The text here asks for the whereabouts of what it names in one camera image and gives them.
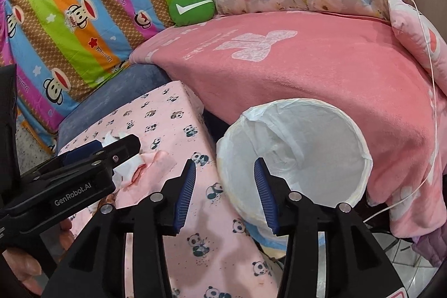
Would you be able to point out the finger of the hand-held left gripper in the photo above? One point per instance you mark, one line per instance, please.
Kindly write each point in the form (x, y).
(120, 149)
(83, 149)

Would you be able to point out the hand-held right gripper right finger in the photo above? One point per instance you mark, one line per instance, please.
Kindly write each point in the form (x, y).
(264, 200)

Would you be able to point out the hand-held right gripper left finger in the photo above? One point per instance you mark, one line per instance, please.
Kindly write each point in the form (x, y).
(185, 195)

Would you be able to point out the white tissue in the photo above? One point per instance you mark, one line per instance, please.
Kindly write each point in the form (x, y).
(125, 172)

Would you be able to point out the white trash bin with bag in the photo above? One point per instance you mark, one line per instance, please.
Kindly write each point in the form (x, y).
(314, 144)

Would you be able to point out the person's left hand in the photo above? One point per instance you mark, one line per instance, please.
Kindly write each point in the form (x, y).
(21, 270)

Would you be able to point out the blue sofa cushion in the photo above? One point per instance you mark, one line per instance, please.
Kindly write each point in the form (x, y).
(115, 92)

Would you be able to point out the pink panda print cloth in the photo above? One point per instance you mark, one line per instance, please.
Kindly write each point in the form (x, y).
(209, 266)

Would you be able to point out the pink blanket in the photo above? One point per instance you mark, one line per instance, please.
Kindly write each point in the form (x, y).
(314, 74)

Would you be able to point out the colourful monkey print quilt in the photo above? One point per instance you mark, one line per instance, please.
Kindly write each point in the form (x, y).
(70, 4)

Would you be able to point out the green round cushion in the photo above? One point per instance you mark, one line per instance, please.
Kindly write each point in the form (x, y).
(192, 10)

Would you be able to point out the pink quilted bag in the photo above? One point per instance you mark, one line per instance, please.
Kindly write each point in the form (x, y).
(427, 249)

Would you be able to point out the pink and white pillow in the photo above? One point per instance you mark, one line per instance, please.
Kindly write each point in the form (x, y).
(419, 36)

